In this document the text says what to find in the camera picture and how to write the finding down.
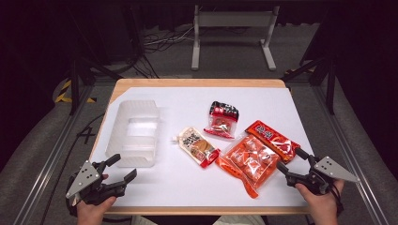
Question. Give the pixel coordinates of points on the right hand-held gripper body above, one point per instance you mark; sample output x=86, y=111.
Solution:
x=334, y=170

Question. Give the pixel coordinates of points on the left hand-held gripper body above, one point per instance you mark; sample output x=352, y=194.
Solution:
x=83, y=181

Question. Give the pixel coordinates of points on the black and red seasoning packet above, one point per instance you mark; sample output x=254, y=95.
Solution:
x=222, y=117

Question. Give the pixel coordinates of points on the person's left hand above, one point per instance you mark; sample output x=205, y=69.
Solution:
x=92, y=214

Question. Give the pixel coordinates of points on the person's right hand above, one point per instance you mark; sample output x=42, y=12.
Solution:
x=322, y=209

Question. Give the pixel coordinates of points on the large orange seasoning packet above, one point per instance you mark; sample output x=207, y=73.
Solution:
x=253, y=159

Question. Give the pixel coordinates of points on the black tape cross mark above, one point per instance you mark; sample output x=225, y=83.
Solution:
x=87, y=134

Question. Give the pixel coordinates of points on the clear plastic storage box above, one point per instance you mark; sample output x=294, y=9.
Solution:
x=134, y=131

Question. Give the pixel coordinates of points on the beige sauce pouch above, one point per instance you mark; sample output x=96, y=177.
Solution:
x=197, y=146

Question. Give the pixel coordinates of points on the black tripod stand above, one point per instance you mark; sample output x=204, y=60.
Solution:
x=74, y=81
x=330, y=84

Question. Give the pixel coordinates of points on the yellow and black floor tape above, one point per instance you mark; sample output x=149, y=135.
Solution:
x=64, y=93

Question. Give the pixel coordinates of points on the white metal stand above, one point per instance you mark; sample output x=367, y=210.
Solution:
x=234, y=19

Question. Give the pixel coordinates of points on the aluminium rail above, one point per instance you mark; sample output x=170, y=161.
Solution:
x=53, y=156
x=347, y=146

